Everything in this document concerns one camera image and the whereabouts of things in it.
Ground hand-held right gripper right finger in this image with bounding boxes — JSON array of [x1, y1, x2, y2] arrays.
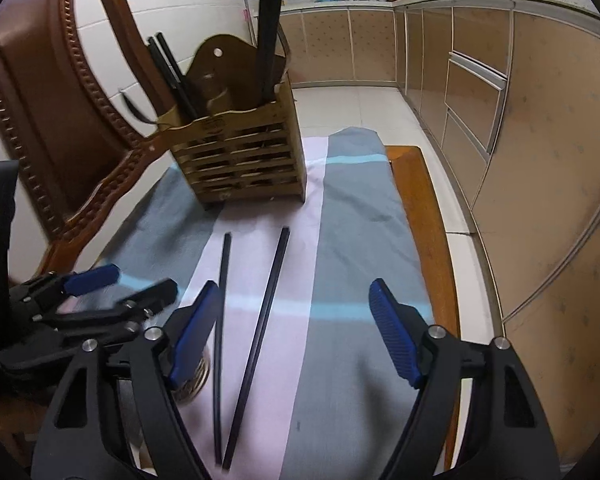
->
[[369, 278, 564, 480]]

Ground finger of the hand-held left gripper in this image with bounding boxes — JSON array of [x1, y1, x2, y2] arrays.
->
[[0, 280, 180, 361], [10, 263, 122, 317]]

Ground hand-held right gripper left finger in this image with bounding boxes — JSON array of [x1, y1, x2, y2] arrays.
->
[[32, 280, 224, 480]]

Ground metal spoon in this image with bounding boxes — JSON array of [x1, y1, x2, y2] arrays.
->
[[121, 89, 157, 126]]

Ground wooden utensil holder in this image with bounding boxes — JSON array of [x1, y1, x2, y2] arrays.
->
[[157, 34, 309, 207]]

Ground round metal plate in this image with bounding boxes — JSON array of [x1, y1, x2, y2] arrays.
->
[[172, 345, 214, 407]]

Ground grey pink striped cloth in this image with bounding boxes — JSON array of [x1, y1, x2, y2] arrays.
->
[[87, 127, 437, 480]]

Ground brown carved wooden chair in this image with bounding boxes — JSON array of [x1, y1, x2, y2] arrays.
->
[[0, 0, 201, 281]]

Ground beige kitchen cabinets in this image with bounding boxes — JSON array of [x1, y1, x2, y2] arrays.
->
[[280, 0, 600, 467]]

